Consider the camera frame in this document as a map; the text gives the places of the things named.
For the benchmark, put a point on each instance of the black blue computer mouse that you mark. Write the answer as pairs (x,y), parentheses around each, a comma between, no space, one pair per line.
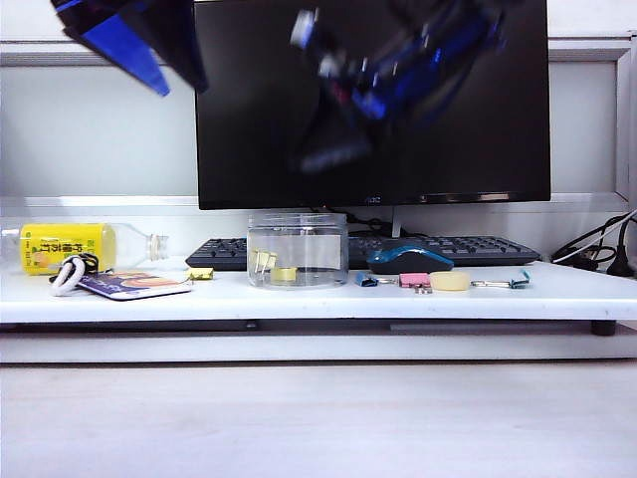
(418,261)

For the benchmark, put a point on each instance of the yellow binder clip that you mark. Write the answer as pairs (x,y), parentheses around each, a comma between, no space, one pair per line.
(264,259)
(201,274)

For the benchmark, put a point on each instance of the white raised desk board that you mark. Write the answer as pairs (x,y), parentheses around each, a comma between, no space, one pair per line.
(298,304)

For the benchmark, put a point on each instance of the purple orange card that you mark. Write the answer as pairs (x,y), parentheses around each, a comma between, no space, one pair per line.
(139,286)

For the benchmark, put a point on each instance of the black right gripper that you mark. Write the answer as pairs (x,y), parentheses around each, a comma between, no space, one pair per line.
(378,99)

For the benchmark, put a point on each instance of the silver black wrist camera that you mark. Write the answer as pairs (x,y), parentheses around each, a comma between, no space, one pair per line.
(304,27)

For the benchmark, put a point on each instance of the black blue right robot arm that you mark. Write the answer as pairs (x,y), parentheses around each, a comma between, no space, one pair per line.
(448,40)

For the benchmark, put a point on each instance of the black keyboard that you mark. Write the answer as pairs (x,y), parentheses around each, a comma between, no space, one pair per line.
(224,254)

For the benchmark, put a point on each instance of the grey aluminium partition frame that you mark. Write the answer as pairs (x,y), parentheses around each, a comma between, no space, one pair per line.
(99,55)

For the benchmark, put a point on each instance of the clear plastic jar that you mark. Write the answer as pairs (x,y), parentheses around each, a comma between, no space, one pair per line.
(318,244)

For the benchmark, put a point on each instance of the pink binder clip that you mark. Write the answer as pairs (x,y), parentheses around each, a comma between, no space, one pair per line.
(413,281)

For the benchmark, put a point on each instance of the blue binder clip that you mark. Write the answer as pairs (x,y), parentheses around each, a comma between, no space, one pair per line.
(365,282)

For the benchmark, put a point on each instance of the black power plug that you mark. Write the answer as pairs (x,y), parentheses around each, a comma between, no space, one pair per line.
(621,259)

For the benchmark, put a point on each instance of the yellow eraser block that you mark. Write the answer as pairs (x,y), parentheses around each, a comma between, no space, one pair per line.
(284,275)

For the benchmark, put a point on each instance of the black computer monitor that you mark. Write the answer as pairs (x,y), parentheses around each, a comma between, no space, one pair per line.
(497,149)

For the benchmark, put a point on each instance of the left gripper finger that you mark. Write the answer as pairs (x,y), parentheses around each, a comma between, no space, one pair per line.
(179,45)
(119,45)

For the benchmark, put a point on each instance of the plastic bottle yellow label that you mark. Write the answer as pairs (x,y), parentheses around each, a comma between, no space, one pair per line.
(60,244)

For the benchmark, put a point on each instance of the teal binder clip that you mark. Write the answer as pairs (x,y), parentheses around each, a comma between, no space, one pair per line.
(520,283)

